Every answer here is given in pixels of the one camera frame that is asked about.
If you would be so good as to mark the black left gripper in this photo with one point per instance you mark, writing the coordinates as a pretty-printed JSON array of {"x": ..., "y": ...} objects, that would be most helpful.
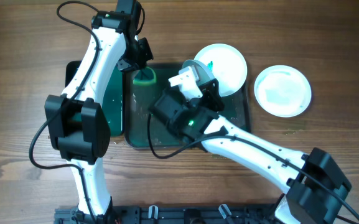
[{"x": 145, "y": 55}]

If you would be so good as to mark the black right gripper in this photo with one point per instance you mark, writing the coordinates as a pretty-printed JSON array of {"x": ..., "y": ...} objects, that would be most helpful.
[{"x": 211, "y": 94}]

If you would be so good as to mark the green yellow sponge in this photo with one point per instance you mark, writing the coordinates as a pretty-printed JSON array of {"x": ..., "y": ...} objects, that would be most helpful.
[{"x": 145, "y": 77}]

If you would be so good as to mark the white plate tray corner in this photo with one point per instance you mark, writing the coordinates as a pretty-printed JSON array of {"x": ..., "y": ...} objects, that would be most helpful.
[{"x": 227, "y": 65}]

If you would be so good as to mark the white plate tray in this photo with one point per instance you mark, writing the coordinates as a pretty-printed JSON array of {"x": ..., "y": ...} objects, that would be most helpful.
[
  {"x": 203, "y": 72},
  {"x": 282, "y": 91}
]

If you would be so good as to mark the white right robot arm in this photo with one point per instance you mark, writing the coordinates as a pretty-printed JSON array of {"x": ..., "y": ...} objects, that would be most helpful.
[{"x": 314, "y": 187}]

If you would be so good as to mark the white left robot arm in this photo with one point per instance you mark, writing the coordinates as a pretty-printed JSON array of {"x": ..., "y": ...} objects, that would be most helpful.
[{"x": 76, "y": 122}]

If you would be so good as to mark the grey serving tray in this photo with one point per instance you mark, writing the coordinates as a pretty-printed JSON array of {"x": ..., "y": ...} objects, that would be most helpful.
[{"x": 140, "y": 97}]

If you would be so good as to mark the black tray with green water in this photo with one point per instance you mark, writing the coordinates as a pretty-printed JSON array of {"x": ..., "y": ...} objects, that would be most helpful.
[{"x": 113, "y": 105}]

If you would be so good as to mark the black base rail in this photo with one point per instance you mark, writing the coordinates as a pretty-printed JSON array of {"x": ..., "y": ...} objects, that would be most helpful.
[{"x": 259, "y": 213}]

